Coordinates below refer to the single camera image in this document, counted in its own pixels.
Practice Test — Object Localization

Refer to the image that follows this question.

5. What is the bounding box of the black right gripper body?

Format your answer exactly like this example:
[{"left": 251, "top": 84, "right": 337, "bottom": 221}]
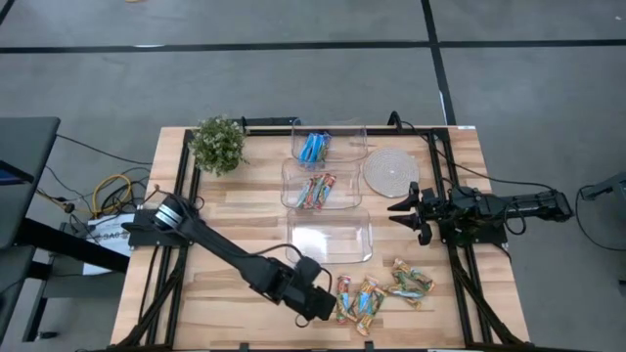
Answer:
[{"left": 408, "top": 181, "right": 454, "bottom": 246}]

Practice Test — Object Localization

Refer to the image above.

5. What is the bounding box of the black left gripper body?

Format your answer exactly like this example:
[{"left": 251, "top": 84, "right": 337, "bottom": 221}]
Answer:
[{"left": 276, "top": 267, "right": 337, "bottom": 324}]

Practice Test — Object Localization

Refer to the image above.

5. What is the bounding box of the granola bar red green wrapper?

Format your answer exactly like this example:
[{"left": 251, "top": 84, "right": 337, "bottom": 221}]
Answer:
[
  {"left": 335, "top": 275, "right": 354, "bottom": 325},
  {"left": 295, "top": 175, "right": 317, "bottom": 210},
  {"left": 305, "top": 174, "right": 327, "bottom": 210}
]

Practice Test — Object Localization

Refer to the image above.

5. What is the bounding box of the granola bar orange green wrapper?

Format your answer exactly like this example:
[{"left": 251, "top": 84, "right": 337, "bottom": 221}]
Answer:
[
  {"left": 349, "top": 276, "right": 380, "bottom": 319},
  {"left": 390, "top": 257, "right": 436, "bottom": 294},
  {"left": 355, "top": 287, "right": 387, "bottom": 337},
  {"left": 383, "top": 282, "right": 425, "bottom": 312}
]

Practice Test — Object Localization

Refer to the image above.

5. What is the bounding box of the blue snack bag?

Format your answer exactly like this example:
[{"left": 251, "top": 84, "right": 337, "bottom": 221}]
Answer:
[{"left": 316, "top": 173, "right": 338, "bottom": 210}]

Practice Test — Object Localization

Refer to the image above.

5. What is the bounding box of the clear plastic bin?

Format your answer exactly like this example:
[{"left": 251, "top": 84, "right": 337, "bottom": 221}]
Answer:
[
  {"left": 285, "top": 208, "right": 375, "bottom": 266},
  {"left": 291, "top": 119, "right": 369, "bottom": 166},
  {"left": 280, "top": 158, "right": 364, "bottom": 211}
]

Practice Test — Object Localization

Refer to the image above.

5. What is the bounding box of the grey stand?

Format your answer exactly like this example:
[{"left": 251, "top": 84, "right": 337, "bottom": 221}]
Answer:
[{"left": 579, "top": 170, "right": 626, "bottom": 201}]

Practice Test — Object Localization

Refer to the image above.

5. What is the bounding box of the green plant in black pot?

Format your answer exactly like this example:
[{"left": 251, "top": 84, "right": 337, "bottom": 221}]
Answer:
[{"left": 188, "top": 114, "right": 248, "bottom": 177}]

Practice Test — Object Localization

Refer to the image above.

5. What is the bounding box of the white labelled box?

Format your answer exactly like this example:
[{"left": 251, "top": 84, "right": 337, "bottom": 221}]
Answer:
[{"left": 81, "top": 212, "right": 137, "bottom": 277}]

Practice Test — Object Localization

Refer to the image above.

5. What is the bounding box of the dark grey desk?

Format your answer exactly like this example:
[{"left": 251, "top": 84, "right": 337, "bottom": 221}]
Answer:
[{"left": 0, "top": 115, "right": 63, "bottom": 250}]

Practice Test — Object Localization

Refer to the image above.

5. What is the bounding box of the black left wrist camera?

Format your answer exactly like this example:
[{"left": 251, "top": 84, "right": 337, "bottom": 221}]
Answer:
[{"left": 296, "top": 255, "right": 325, "bottom": 284}]

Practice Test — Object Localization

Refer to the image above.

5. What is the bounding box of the round woven rope mat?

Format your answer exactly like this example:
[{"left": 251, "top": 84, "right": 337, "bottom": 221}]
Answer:
[{"left": 362, "top": 147, "right": 421, "bottom": 199}]

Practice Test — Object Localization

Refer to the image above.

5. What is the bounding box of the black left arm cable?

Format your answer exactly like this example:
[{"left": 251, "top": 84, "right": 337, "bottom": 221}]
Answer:
[{"left": 243, "top": 242, "right": 307, "bottom": 260}]

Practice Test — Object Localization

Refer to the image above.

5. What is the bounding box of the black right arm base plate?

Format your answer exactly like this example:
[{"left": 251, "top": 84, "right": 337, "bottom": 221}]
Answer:
[{"left": 436, "top": 218, "right": 509, "bottom": 248}]

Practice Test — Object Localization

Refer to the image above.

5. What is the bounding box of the black power cable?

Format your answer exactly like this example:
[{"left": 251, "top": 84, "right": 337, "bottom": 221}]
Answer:
[{"left": 388, "top": 110, "right": 559, "bottom": 193}]

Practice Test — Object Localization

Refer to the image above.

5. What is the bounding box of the black floor cable loop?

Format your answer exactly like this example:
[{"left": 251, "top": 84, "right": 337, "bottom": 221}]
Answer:
[{"left": 574, "top": 184, "right": 626, "bottom": 253}]

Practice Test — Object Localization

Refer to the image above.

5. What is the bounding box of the black aluminium table frame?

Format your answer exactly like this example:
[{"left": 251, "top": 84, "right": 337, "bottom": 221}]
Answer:
[{"left": 110, "top": 125, "right": 534, "bottom": 352}]

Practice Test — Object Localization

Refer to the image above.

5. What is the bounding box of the black bar mount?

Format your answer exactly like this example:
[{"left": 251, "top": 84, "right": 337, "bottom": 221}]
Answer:
[{"left": 229, "top": 115, "right": 300, "bottom": 128}]

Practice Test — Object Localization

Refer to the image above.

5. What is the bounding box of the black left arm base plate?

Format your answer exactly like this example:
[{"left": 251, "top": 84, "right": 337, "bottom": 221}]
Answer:
[{"left": 120, "top": 209, "right": 197, "bottom": 248}]

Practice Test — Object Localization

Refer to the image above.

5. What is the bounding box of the yellow cable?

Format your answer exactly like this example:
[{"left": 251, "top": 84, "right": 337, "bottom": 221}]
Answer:
[{"left": 91, "top": 173, "right": 133, "bottom": 219}]

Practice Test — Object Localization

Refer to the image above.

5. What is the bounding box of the black desk leg frame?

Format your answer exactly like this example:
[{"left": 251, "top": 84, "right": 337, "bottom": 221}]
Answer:
[{"left": 0, "top": 217, "right": 131, "bottom": 343}]

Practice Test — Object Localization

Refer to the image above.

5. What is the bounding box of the thin black floor cable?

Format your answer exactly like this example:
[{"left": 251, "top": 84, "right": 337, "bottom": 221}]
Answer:
[{"left": 55, "top": 133, "right": 154, "bottom": 166}]

